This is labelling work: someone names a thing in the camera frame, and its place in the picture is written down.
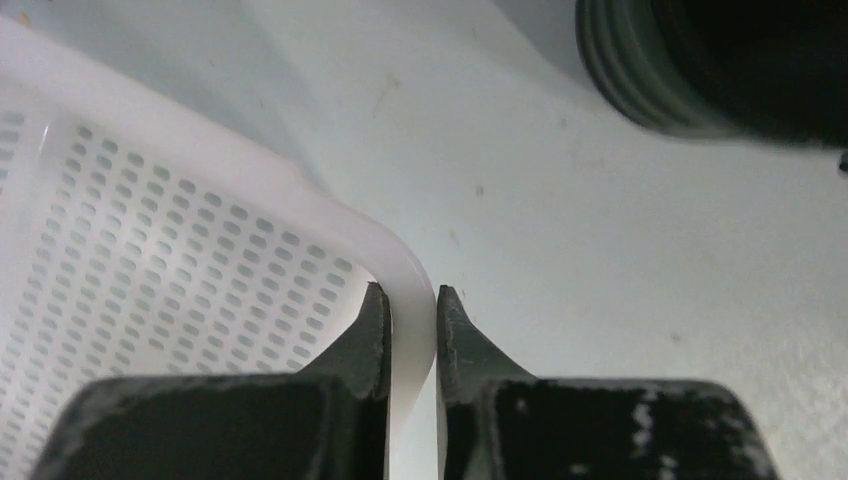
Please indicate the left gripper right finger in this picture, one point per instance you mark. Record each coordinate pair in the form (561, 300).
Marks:
(502, 422)

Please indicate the white perforated plastic basket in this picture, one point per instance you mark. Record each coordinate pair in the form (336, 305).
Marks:
(138, 237)

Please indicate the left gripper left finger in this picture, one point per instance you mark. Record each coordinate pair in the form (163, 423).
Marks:
(327, 421)

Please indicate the black ribbed hard-shell suitcase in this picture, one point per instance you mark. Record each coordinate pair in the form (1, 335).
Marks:
(772, 70)

